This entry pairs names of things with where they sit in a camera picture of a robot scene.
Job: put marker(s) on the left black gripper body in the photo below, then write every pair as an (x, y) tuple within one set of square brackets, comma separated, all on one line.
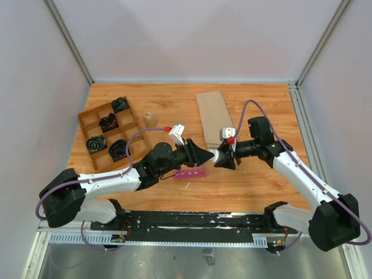
[(181, 153)]

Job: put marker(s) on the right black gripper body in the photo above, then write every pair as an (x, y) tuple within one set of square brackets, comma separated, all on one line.
[(235, 151)]

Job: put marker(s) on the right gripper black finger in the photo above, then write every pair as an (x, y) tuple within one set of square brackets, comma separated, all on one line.
[(224, 147), (225, 162)]

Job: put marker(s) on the white capped pill bottle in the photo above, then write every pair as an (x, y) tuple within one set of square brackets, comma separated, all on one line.
[(218, 156)]

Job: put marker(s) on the pink weekly pill organizer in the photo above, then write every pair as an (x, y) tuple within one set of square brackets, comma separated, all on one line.
[(190, 173)]

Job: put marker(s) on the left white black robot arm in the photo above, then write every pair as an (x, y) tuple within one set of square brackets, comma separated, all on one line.
[(75, 197)]

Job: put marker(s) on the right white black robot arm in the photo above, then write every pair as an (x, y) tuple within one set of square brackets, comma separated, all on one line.
[(331, 222)]

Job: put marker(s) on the clear bottle yellow capsules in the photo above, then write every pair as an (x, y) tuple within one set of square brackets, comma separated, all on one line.
[(150, 120)]

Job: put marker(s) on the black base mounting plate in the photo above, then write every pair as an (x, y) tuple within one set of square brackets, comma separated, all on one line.
[(187, 223)]

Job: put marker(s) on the wooden compartment tray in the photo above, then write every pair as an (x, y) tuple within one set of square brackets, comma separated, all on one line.
[(128, 122)]

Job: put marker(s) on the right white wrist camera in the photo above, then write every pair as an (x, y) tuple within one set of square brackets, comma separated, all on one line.
[(227, 134)]

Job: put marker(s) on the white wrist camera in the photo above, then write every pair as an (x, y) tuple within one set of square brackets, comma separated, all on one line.
[(227, 134), (175, 133)]

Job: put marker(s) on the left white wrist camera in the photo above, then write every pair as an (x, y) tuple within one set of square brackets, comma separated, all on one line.
[(175, 133)]

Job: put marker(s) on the grey slotted cable duct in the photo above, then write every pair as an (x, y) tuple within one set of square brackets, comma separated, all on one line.
[(153, 238)]

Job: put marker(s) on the right aluminium frame post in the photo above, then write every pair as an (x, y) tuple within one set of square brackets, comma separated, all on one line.
[(339, 13)]

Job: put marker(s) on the aluminium frame post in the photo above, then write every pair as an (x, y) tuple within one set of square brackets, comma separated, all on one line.
[(339, 13), (61, 26)]

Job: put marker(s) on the left aluminium frame post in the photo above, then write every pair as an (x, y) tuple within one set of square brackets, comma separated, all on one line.
[(61, 26)]

